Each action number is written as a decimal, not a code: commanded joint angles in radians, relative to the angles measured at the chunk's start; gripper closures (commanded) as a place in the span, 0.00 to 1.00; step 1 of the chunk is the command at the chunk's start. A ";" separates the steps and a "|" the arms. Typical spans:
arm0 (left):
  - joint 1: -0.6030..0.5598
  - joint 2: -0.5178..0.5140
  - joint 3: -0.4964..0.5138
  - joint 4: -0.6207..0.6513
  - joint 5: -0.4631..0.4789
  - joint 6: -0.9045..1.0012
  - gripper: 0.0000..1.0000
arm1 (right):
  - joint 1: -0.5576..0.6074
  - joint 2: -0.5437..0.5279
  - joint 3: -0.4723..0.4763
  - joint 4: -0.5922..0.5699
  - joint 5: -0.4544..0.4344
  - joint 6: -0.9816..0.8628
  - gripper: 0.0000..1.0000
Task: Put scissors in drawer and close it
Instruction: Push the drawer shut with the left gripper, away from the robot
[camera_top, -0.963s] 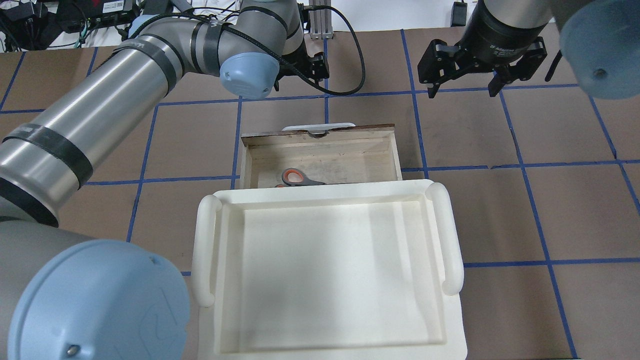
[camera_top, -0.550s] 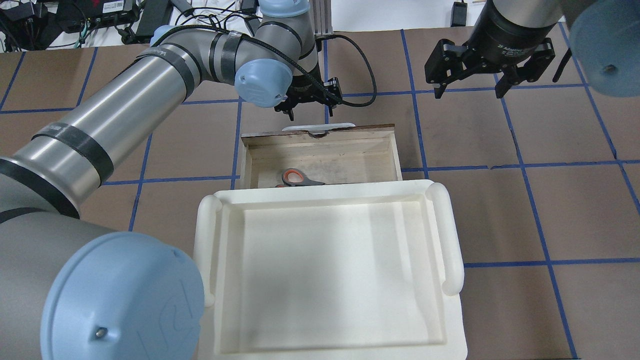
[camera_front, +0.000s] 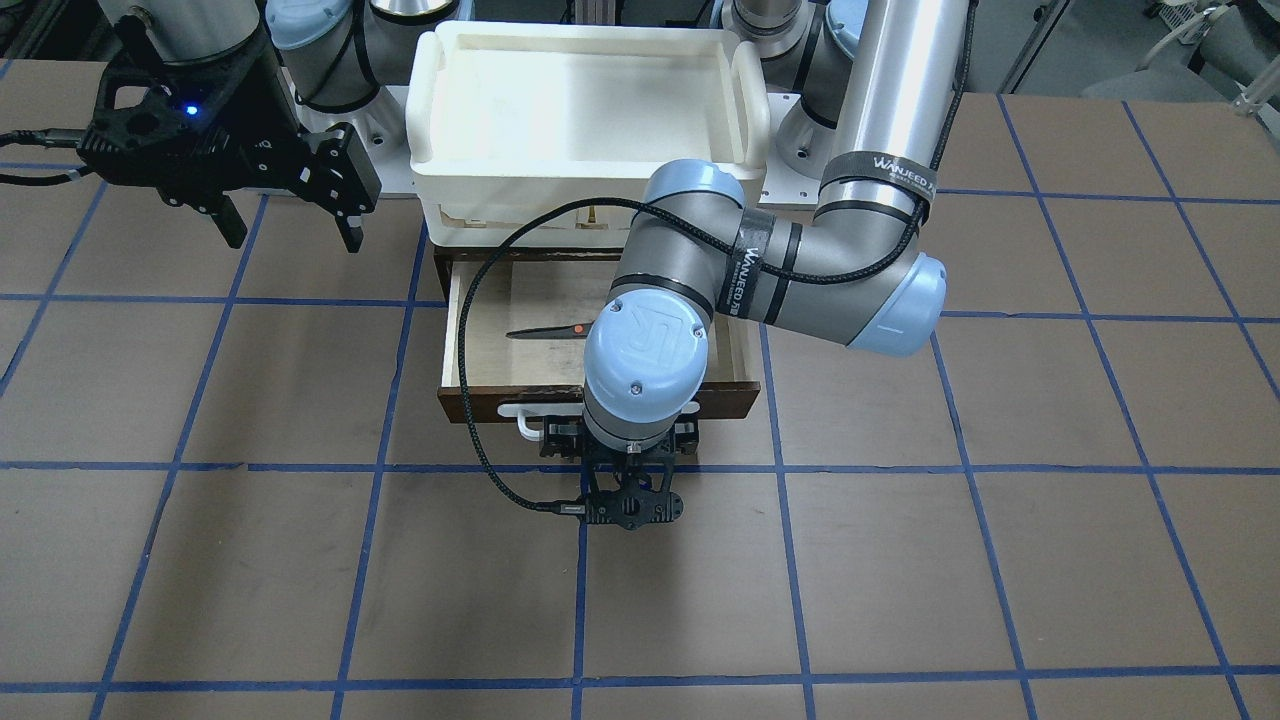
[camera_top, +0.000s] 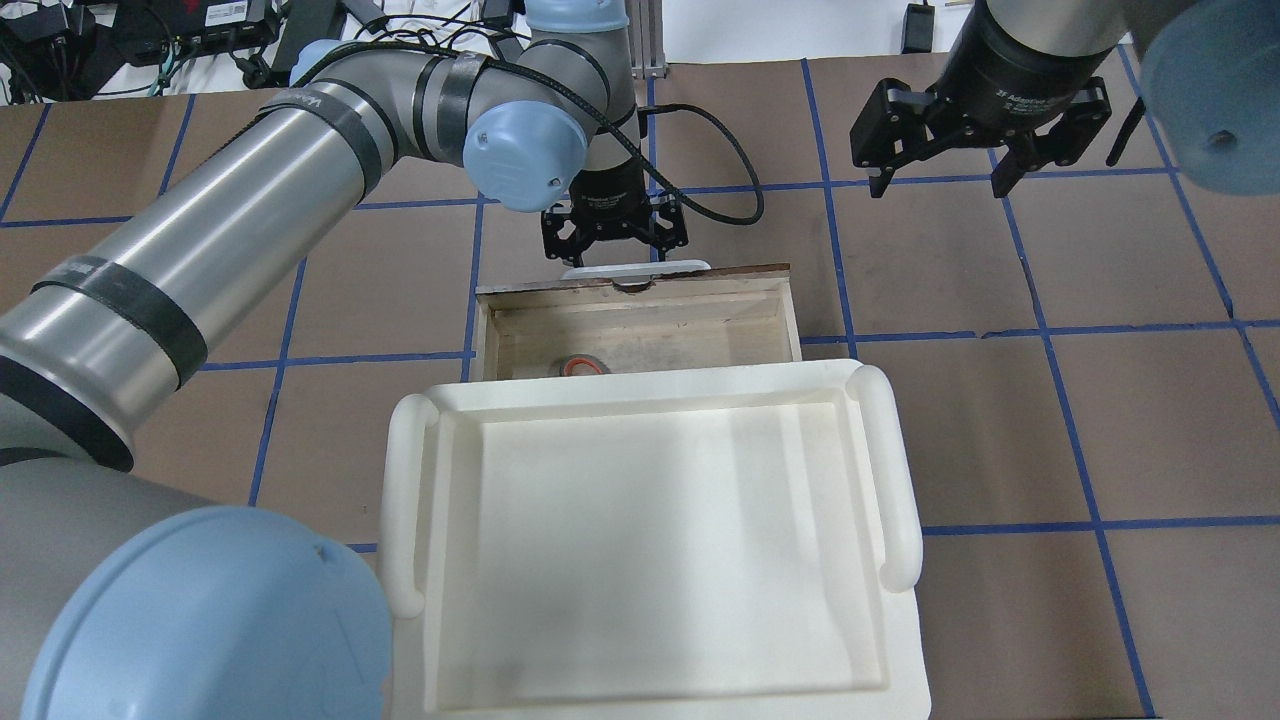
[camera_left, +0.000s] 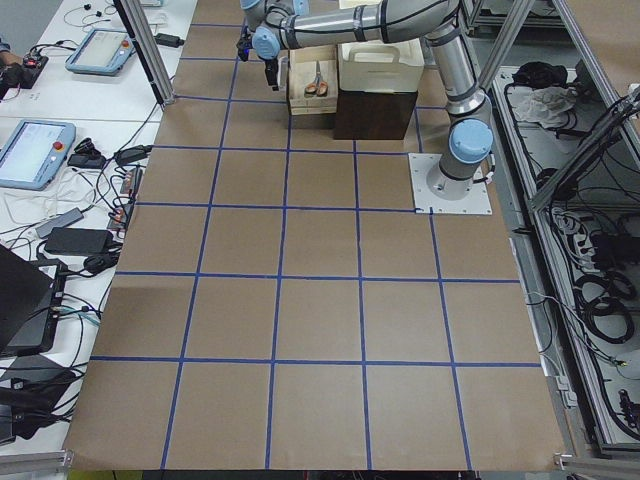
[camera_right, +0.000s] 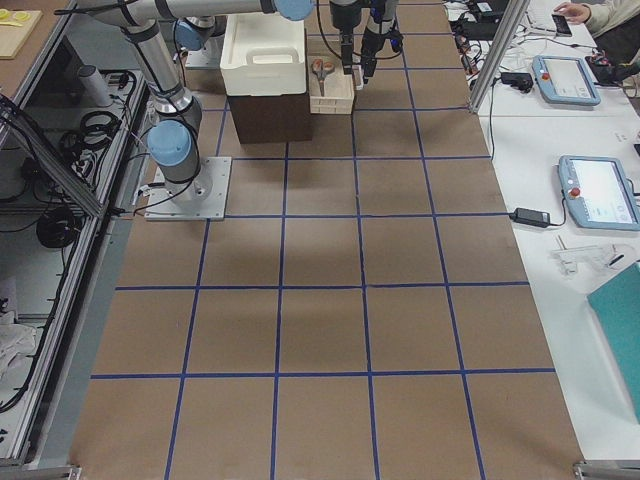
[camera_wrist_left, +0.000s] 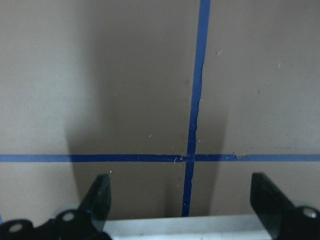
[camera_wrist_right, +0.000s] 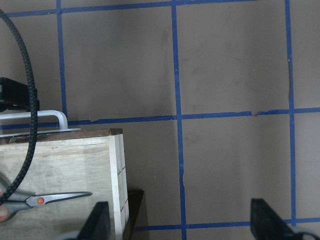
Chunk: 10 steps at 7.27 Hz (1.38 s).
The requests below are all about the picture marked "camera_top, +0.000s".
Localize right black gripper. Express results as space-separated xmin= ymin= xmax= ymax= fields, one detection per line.
xmin=849 ymin=29 xmax=1112 ymax=199

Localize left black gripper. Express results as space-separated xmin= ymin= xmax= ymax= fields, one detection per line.
xmin=540 ymin=165 xmax=689 ymax=268

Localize grey orange handled scissors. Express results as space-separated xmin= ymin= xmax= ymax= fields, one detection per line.
xmin=553 ymin=354 xmax=612 ymax=377

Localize wooden drawer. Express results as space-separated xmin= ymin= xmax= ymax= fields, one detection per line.
xmin=471 ymin=264 xmax=803 ymax=380

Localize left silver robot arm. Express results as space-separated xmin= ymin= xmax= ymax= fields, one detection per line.
xmin=3 ymin=1 xmax=649 ymax=719

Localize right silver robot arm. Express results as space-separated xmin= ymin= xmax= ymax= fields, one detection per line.
xmin=849 ymin=1 xmax=1279 ymax=199

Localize white drawer handle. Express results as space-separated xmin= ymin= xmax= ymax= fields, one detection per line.
xmin=559 ymin=259 xmax=710 ymax=282

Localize black braided cable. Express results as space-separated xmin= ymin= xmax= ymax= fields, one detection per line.
xmin=291 ymin=29 xmax=767 ymax=225

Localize aluminium frame post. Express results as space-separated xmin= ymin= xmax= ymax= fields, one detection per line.
xmin=625 ymin=0 xmax=669 ymax=79

